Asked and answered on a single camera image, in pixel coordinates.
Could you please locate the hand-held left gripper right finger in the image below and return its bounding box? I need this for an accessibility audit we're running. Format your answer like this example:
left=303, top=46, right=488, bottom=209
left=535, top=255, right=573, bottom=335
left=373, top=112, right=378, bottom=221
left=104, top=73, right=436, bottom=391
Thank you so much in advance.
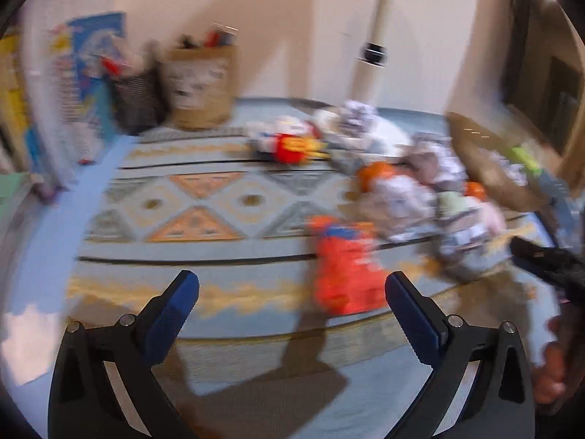
left=385, top=271, right=536, bottom=439

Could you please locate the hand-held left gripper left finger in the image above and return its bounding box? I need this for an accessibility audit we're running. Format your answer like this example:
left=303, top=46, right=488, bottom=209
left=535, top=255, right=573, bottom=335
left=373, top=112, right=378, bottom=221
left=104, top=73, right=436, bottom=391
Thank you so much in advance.
left=48, top=270, right=200, bottom=439

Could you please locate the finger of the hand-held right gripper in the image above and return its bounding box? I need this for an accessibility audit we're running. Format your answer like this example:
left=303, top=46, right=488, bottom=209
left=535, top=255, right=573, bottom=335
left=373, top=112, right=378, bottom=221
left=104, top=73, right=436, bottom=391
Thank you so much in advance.
left=509, top=237, right=585, bottom=294

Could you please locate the orange snack packet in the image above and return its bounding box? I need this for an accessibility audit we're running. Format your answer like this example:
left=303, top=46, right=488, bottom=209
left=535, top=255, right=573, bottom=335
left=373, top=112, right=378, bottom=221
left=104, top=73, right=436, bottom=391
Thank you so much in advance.
left=310, top=216, right=390, bottom=317

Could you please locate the brown woven basket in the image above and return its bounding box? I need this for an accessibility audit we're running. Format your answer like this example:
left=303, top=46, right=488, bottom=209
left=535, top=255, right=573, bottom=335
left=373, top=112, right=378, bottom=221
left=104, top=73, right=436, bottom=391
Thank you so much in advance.
left=445, top=111, right=564, bottom=212

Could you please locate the red toy fries box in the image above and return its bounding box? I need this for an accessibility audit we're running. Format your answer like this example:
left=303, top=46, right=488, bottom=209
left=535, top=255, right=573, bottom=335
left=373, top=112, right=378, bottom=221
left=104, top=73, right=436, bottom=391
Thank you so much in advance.
left=273, top=134, right=329, bottom=166

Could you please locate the white plush toy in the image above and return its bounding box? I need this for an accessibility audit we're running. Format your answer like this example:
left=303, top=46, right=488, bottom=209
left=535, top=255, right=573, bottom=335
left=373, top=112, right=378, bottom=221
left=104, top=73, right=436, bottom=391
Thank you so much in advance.
left=248, top=116, right=317, bottom=153

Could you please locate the person's right hand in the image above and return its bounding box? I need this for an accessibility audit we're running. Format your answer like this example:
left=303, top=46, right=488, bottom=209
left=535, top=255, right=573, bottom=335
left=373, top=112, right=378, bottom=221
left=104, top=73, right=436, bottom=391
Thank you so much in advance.
left=534, top=318, right=570, bottom=405

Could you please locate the patterned table mat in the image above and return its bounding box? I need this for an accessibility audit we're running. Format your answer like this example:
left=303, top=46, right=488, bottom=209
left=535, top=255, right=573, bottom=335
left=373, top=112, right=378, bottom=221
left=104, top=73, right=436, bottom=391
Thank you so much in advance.
left=68, top=96, right=564, bottom=378

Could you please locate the green toy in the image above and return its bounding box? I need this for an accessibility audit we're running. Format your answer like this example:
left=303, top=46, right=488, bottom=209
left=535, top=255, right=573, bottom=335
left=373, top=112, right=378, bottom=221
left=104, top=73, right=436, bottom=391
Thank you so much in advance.
left=511, top=145, right=546, bottom=177

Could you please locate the dark framed panel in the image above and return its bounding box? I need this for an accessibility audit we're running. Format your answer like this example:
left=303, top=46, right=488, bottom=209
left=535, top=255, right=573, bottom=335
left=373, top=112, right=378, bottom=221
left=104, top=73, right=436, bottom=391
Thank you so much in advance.
left=502, top=0, right=585, bottom=162

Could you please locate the green book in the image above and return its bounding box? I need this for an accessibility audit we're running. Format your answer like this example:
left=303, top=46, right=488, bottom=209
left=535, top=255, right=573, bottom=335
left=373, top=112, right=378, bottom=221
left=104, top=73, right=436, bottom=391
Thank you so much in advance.
left=0, top=171, right=34, bottom=207

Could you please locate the striped pen holder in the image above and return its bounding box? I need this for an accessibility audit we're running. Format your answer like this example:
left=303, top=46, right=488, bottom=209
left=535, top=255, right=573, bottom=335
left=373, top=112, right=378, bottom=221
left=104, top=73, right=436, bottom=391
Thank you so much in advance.
left=109, top=70, right=168, bottom=136

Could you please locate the white picture book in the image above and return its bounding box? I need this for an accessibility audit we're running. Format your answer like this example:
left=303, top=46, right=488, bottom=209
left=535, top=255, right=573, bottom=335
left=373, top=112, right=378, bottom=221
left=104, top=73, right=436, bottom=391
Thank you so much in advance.
left=22, top=0, right=113, bottom=189

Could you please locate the yellow book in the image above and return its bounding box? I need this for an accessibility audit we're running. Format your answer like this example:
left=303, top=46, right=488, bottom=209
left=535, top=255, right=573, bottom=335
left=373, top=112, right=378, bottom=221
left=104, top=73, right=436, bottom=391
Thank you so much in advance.
left=0, top=31, right=34, bottom=171

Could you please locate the blue picture book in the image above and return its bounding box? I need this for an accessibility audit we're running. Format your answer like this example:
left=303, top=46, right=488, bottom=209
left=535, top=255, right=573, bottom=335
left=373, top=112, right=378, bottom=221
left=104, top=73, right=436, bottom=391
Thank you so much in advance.
left=68, top=11, right=127, bottom=143

